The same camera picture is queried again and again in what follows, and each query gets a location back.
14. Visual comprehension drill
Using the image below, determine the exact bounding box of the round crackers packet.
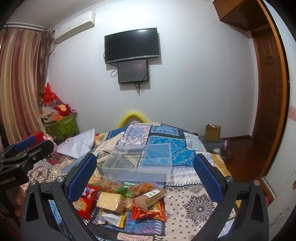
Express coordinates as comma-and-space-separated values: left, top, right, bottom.
89, 177, 122, 194

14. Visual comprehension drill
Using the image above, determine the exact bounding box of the tan bread packet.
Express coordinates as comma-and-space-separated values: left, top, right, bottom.
133, 188, 167, 208

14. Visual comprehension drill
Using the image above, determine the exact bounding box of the large black wall television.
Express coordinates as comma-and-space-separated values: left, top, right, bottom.
104, 28, 160, 64

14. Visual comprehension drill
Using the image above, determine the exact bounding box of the grey cloth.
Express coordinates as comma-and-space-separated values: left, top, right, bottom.
198, 136, 232, 158

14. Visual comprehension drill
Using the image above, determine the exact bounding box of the wooden overhead cabinet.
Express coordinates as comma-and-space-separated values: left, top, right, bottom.
213, 0, 266, 32

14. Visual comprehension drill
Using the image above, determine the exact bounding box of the yellow foam tube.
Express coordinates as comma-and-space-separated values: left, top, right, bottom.
118, 111, 148, 128

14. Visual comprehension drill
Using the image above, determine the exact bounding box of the green snack packet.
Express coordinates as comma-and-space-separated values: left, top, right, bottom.
117, 182, 133, 198

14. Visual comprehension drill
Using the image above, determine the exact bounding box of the person's left hand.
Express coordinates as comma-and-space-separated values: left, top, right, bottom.
13, 185, 26, 217

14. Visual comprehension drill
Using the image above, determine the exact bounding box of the pink plush toy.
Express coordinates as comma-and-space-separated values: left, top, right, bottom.
45, 134, 57, 154

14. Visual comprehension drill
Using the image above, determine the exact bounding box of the patchwork printed blanket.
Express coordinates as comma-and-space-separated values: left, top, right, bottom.
21, 122, 234, 241

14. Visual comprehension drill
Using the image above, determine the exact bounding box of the red chips packet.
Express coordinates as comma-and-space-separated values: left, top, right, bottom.
132, 200, 167, 222

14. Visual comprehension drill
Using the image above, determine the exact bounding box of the metal tray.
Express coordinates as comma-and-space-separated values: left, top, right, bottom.
102, 143, 173, 184

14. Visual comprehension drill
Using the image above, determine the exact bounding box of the small black wall monitor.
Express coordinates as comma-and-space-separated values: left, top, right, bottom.
117, 60, 149, 84

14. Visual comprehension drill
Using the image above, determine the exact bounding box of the brown wooden door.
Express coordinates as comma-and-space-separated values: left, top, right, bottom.
251, 30, 285, 178

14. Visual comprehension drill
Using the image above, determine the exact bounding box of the small cardboard box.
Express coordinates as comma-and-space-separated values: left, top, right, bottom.
205, 123, 221, 142

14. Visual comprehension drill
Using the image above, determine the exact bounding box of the black monitor cable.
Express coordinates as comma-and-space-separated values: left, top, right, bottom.
134, 81, 144, 96

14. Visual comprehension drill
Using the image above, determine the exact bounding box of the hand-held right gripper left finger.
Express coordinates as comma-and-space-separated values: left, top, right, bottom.
21, 153, 97, 241

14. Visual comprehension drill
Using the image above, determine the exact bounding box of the green storage box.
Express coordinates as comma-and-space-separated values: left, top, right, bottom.
44, 113, 79, 140

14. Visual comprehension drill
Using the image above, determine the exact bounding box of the orange snack packet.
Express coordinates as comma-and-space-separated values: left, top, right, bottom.
129, 182, 160, 197

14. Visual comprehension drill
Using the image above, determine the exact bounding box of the white plastic bag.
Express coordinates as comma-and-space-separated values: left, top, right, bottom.
57, 128, 96, 159

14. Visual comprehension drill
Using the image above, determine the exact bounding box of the white air conditioner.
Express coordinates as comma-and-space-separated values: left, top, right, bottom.
52, 10, 96, 44

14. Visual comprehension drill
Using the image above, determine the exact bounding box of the striped red curtain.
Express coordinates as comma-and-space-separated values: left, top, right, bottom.
0, 22, 55, 149

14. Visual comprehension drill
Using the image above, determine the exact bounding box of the yellow white snack packet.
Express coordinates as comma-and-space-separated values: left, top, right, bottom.
94, 209, 127, 227

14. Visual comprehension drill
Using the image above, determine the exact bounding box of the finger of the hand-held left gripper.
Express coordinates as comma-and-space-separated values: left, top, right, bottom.
14, 134, 45, 153
22, 140, 55, 164

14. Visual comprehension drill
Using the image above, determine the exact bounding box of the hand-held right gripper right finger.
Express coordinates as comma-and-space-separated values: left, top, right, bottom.
193, 153, 270, 241

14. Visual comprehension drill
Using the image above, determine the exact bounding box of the puffed rice cake packet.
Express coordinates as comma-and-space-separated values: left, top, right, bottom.
96, 191, 134, 211

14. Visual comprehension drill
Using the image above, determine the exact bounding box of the red cartoon snack packet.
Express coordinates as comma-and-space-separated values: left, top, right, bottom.
73, 185, 99, 219

